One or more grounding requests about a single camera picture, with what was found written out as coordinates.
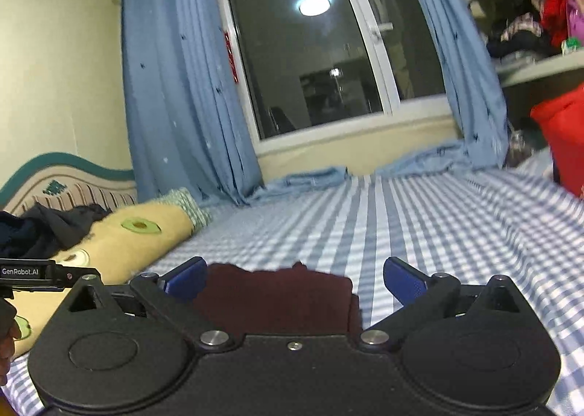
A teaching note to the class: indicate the dark navy clothes pile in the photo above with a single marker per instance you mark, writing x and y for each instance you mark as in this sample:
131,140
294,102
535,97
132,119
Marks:
41,232

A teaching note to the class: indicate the left blue star curtain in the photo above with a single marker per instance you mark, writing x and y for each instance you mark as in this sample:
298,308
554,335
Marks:
186,125

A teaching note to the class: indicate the blue white checkered bedsheet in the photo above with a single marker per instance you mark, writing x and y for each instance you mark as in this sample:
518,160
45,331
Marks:
471,225

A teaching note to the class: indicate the teal cream headboard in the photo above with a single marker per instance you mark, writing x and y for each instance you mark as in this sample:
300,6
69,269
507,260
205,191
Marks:
63,181

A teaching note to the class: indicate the red bag with white characters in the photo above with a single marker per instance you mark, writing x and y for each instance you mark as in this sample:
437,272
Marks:
561,121

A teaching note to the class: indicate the yellow avocado print quilt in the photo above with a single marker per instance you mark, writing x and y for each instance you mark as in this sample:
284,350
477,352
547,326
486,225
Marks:
131,238

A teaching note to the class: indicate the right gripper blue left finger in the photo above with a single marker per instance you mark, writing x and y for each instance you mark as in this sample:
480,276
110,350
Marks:
169,298

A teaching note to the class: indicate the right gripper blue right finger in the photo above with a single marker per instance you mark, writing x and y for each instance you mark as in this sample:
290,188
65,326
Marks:
424,298

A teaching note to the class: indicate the clothes pile on shelf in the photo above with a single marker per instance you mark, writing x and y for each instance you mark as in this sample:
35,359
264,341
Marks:
543,28

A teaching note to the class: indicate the maroon vintage print sweatshirt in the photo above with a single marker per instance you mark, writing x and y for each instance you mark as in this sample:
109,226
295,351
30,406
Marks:
292,301

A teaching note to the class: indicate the blue star curtain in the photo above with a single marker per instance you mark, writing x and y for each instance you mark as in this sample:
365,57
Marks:
186,125
473,92

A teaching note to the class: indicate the person's left hand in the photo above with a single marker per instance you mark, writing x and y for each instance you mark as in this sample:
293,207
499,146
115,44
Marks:
10,332

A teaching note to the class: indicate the right blue star curtain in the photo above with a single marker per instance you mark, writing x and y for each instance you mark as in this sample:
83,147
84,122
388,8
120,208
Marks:
473,92

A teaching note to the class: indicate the white framed window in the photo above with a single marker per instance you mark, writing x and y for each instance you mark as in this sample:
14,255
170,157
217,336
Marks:
315,70

